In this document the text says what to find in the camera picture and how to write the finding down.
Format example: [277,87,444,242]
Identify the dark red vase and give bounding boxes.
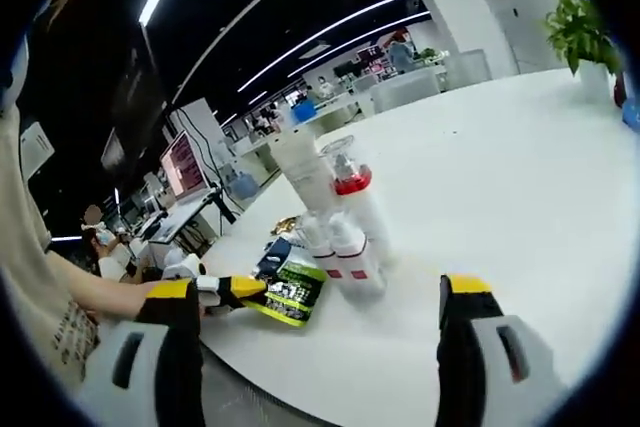
[612,73,630,109]

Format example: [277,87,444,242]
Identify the blue water jug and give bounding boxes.
[226,170,260,202]

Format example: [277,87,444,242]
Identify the blue storage bin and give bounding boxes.
[290,100,317,124]

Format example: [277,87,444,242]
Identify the green leafy plant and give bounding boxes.
[543,0,625,77]

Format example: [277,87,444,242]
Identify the white skincare tube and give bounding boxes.
[268,127,337,222]

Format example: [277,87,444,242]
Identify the open silver laptop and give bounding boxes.
[148,128,214,244]

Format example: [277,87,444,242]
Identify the black laptop stand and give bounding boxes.
[197,185,237,226]

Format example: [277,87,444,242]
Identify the green black sachet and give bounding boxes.
[241,258,328,329]

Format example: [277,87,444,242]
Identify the white plant pot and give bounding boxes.
[576,60,615,104]

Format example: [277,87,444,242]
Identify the red-collared pump skincare bottle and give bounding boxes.
[318,134,392,261]

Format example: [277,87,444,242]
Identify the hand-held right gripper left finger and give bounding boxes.
[82,278,206,427]

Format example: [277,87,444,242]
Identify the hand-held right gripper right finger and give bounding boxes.
[436,272,571,427]

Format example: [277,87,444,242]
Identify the blue packet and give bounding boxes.
[620,99,640,134]

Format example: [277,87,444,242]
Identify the gold foil sachet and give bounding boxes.
[269,214,302,238]

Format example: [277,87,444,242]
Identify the person's beige printed shirt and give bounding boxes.
[0,106,101,391]

